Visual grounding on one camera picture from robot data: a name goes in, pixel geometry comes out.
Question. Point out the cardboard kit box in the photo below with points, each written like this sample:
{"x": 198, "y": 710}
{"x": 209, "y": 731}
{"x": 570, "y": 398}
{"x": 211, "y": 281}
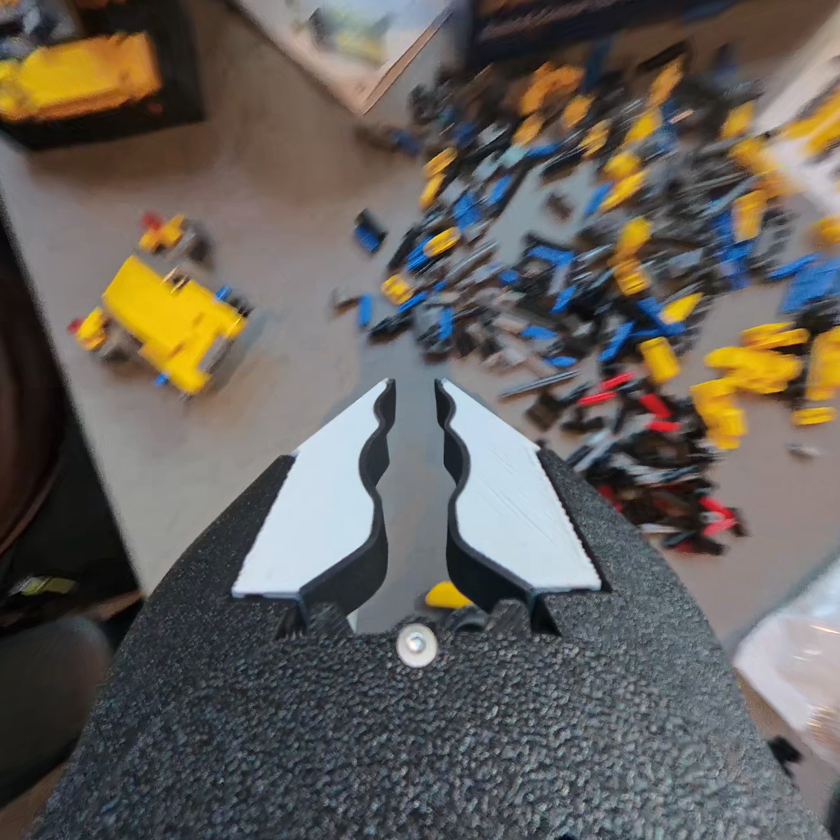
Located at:
{"x": 558, "y": 26}

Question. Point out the yellow wedge panel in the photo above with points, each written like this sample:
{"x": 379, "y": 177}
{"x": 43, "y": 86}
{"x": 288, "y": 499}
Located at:
{"x": 446, "y": 596}

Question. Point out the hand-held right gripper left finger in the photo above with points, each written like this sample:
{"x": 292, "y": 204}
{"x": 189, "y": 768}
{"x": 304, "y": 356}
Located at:
{"x": 308, "y": 525}

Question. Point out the clear plastic bag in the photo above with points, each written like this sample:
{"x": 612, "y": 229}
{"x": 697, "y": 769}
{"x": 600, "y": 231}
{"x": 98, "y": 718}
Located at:
{"x": 794, "y": 656}

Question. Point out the grey desk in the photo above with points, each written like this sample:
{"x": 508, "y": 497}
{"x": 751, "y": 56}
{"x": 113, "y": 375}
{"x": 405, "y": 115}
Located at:
{"x": 275, "y": 197}

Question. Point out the pile of small building pieces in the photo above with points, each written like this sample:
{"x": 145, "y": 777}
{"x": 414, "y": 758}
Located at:
{"x": 590, "y": 262}

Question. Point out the black base yellow panel assembly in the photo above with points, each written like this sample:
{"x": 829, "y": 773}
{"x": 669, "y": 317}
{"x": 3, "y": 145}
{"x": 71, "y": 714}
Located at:
{"x": 85, "y": 79}

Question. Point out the yellow panel vehicle assembly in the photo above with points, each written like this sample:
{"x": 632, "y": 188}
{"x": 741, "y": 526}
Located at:
{"x": 164, "y": 321}

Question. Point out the open instruction booklet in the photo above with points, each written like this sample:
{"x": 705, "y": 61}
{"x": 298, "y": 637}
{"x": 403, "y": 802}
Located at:
{"x": 354, "y": 46}

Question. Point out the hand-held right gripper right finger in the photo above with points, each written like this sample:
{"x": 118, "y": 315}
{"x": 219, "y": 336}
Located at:
{"x": 525, "y": 525}

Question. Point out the black and blue connector piece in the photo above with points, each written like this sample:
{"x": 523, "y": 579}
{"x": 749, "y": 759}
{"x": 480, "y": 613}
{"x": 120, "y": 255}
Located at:
{"x": 369, "y": 231}

